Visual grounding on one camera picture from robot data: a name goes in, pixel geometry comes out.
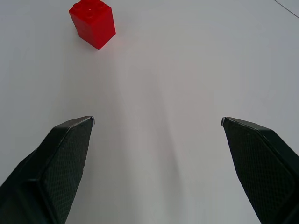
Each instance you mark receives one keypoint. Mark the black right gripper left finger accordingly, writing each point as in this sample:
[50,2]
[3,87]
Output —
[58,168]

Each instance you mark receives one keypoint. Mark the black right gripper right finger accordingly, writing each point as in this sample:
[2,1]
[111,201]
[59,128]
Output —
[259,168]

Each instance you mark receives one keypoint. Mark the red toy brick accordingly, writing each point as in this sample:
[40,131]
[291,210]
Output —
[94,24]

